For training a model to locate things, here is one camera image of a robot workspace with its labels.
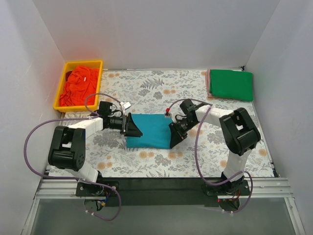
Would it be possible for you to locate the teal t shirt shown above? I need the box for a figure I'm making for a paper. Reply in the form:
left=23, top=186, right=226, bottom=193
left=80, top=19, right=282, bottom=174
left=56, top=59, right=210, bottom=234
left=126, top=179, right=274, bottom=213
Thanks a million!
left=126, top=114, right=173, bottom=149

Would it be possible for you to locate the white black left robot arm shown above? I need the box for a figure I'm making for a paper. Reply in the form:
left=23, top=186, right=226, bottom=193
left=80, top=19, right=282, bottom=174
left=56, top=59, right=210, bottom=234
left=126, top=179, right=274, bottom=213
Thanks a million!
left=48, top=101, right=143, bottom=196

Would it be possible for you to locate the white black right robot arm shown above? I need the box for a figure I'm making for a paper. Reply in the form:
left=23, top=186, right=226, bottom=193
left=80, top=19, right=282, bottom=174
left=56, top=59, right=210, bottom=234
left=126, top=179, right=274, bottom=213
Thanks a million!
left=169, top=99, right=261, bottom=195

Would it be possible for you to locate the floral patterned table mat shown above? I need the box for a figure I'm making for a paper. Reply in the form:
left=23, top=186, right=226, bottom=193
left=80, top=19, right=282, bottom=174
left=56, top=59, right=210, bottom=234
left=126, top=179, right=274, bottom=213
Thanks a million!
left=48, top=69, right=275, bottom=179

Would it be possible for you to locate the orange t shirt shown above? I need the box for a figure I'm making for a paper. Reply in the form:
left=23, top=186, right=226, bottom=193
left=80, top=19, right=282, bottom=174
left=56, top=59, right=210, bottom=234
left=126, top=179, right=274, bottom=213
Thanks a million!
left=59, top=66, right=99, bottom=107

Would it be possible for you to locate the yellow plastic bin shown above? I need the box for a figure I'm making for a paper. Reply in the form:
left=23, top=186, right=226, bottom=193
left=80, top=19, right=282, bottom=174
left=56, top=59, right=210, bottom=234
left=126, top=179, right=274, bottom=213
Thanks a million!
left=53, top=60, right=103, bottom=113

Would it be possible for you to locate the folded pink t shirt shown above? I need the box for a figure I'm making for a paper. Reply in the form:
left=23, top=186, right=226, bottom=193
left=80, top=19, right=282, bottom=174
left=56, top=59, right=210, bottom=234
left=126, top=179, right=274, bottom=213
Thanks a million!
left=205, top=69, right=212, bottom=97

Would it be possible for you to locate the folded green t shirt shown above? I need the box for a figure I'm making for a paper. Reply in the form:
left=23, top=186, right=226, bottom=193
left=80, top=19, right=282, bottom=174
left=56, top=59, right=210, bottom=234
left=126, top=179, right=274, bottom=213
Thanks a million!
left=209, top=70, right=253, bottom=102

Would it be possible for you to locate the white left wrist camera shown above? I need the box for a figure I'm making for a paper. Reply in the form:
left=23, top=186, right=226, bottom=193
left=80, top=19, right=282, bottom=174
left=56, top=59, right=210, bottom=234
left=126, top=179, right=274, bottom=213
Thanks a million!
left=119, top=101, right=131, bottom=115

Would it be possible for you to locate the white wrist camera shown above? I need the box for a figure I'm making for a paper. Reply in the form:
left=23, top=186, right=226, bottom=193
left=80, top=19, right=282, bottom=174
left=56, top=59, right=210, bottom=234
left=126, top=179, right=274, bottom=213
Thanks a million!
left=119, top=101, right=131, bottom=115
left=164, top=108, right=172, bottom=119

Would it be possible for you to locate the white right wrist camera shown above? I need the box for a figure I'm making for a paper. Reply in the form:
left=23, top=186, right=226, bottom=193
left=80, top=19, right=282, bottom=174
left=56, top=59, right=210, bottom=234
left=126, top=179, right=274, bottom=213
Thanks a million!
left=164, top=108, right=172, bottom=119

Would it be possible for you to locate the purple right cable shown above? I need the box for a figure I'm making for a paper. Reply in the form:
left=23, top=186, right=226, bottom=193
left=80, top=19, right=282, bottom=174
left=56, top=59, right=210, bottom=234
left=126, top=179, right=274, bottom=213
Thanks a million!
left=166, top=98, right=253, bottom=214

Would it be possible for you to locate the purple cable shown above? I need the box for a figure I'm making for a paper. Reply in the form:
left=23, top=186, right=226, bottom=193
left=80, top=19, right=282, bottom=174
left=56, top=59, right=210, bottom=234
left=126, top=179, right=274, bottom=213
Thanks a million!
left=166, top=98, right=253, bottom=214
left=23, top=93, right=123, bottom=221

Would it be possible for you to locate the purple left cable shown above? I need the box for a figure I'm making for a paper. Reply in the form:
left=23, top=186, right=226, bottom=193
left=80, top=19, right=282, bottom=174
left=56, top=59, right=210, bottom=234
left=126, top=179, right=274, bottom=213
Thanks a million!
left=23, top=93, right=123, bottom=221

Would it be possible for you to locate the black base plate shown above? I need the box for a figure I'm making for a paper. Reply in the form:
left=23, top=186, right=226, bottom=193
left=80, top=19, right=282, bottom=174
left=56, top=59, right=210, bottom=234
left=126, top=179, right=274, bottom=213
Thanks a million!
left=75, top=177, right=250, bottom=207

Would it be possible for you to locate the aluminium frame rail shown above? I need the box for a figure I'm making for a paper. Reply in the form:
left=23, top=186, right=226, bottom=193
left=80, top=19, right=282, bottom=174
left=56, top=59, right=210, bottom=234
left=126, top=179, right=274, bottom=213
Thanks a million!
left=22, top=176, right=305, bottom=235

